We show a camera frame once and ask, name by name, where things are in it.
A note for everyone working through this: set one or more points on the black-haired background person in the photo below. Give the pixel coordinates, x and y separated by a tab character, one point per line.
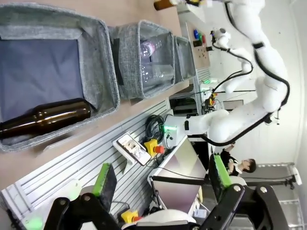
239	165

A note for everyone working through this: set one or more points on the grey fabric basket labelled Plastic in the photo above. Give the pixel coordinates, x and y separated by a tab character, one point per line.
127	60

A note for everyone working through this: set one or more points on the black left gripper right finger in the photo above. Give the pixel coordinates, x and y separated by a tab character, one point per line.
219	177

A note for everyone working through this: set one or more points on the clear plastic bottle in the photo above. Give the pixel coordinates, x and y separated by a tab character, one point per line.
158	75

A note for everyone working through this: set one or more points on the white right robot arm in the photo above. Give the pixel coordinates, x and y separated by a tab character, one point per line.
239	119

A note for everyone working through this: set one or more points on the yellow emergency stop button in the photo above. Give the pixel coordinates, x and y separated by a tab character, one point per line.
152	146
129	215

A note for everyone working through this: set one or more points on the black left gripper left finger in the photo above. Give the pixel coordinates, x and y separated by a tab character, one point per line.
105	184

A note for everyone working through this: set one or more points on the white smartphone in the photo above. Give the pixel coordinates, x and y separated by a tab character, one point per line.
132	148

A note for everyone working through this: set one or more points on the wooden board with coloured buttons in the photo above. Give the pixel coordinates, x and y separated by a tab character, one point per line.
201	55

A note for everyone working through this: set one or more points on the grey fabric basket labelled Can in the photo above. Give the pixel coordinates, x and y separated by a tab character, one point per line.
184	60

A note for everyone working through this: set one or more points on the white control box green light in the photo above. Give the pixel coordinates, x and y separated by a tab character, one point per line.
170	135

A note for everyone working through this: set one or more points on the clear bottle with pink label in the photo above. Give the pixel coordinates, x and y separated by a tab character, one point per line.
151	46

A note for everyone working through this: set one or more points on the grey fabric basket labelled Bottle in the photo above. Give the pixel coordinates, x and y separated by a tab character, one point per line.
100	60

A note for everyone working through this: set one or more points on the black tripod bar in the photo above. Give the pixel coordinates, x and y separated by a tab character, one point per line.
275	183

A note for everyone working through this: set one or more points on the brown glass beer bottle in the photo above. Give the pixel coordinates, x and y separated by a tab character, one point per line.
60	115
164	3

